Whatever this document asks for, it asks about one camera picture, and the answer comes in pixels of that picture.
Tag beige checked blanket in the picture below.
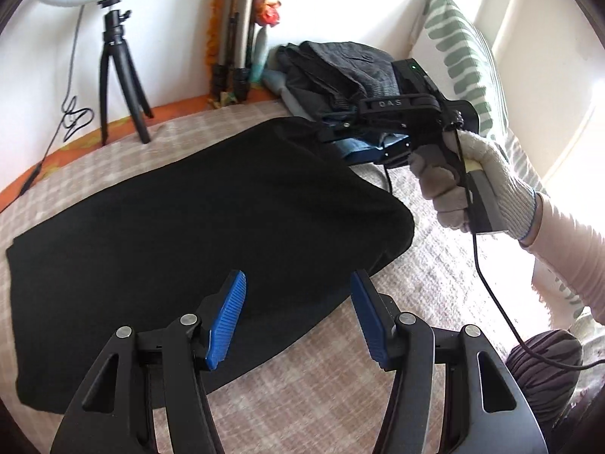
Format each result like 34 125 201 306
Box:
0 99 572 454

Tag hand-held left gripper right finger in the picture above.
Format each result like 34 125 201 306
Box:
351 269 549 454

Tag person's striped trouser leg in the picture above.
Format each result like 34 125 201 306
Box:
505 328 585 432

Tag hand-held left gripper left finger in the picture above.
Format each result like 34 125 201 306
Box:
50 269 247 454

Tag black ring light cable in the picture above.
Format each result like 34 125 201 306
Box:
18 5 94 198

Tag black tripod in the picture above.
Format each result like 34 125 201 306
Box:
97 0 156 146

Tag black pants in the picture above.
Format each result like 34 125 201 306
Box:
6 117 416 413

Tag dark grey folded pants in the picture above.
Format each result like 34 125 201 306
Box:
276 40 403 110

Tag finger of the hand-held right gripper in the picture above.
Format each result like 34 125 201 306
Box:
316 120 366 146
340 138 410 169

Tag person's right forearm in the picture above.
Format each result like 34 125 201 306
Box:
520 191 605 315

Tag blue folded jeans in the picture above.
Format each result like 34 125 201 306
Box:
324 111 408 148

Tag orange flower garland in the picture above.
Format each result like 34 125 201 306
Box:
203 0 228 107

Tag grey-blue folded cloth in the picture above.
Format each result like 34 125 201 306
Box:
261 67 308 117

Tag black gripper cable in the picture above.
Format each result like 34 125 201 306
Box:
453 123 605 370

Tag green patterned white pillow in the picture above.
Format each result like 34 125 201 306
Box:
409 0 588 320

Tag person's right hand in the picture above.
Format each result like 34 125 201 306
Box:
409 130 538 242

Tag folded grey tripod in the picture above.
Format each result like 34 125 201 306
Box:
234 0 253 102
211 0 238 102

